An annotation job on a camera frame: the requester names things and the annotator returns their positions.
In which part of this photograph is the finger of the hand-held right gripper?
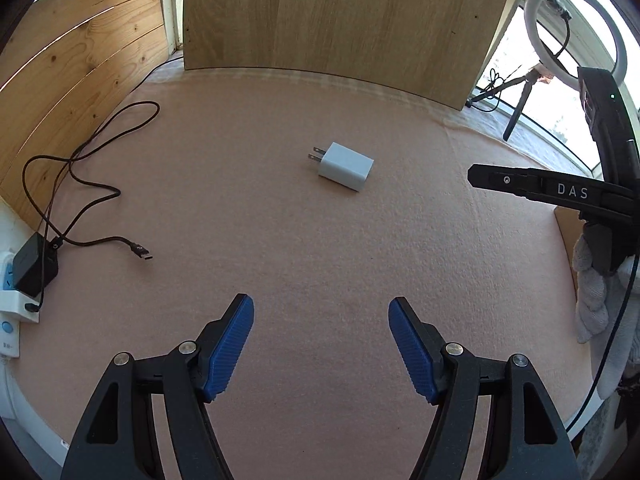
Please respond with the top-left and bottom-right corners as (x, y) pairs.
(467, 163), (543, 201)

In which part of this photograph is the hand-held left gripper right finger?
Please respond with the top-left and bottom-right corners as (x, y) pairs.
(388, 296), (573, 480)

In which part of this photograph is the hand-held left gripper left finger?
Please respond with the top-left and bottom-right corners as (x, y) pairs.
(60, 292), (255, 480)

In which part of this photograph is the cardboard box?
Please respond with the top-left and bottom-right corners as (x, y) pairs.
(554, 206), (583, 291)

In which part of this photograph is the white usb charger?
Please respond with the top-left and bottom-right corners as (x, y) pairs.
(306, 142), (376, 192)

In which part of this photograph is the person's right hand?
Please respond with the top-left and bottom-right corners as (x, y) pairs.
(572, 232), (640, 401)

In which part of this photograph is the light checked cloth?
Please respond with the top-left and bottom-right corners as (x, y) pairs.
(440, 95), (596, 181)

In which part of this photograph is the black power adapter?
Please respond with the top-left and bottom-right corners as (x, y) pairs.
(12, 232), (59, 298)

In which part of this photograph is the white power strip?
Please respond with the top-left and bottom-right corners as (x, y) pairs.
(0, 200), (46, 361)

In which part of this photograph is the wooden board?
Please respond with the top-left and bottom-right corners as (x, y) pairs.
(182, 0), (516, 111)

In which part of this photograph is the black tripod cable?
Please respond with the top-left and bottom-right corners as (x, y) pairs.
(470, 67), (523, 111)

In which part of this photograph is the black usb cable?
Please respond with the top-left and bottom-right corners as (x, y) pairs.
(22, 101), (161, 263)

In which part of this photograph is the white ring light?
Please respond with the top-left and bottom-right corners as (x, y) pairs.
(523, 0), (629, 81)

